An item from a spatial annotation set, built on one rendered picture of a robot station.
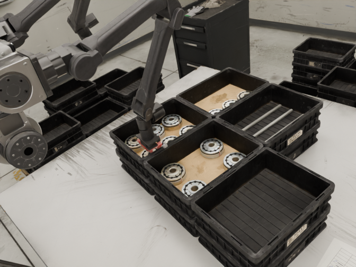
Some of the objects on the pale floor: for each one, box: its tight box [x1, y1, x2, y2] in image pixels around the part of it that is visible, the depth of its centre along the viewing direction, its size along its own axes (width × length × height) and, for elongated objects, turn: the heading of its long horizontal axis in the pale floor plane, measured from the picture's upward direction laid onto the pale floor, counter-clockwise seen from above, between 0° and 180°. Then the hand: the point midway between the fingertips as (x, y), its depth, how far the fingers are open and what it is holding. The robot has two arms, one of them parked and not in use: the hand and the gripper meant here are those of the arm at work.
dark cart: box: [170, 0, 251, 79], centre depth 319 cm, size 60×45×90 cm
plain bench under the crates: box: [0, 66, 356, 267], centre depth 174 cm, size 160×160×70 cm
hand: (152, 152), depth 144 cm, fingers open, 6 cm apart
